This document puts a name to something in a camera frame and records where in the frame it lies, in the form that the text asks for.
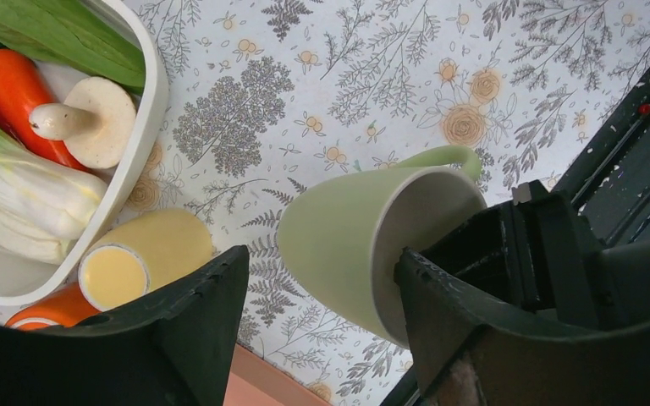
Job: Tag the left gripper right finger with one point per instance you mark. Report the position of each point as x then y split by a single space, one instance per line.
523 305

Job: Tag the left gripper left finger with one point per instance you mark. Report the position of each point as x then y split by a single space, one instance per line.
173 346

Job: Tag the yellow mug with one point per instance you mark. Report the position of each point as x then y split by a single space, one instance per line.
143 255

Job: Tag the orange mug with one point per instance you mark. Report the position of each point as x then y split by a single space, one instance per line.
65 307

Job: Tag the light green mug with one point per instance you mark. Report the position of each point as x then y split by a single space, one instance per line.
342 238

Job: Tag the pink plastic tray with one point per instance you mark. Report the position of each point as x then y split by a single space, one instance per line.
253 381

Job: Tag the bok choy toy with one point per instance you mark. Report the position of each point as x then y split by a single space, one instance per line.
44 207

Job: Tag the white mushroom toy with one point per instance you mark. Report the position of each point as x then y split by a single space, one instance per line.
94 122

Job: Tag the floral table mat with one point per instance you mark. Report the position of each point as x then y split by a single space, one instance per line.
268 98

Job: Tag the orange carrot toy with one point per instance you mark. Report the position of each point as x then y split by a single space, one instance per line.
22 89

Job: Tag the green leafy vegetable toy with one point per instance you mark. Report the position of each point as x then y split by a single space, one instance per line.
67 32

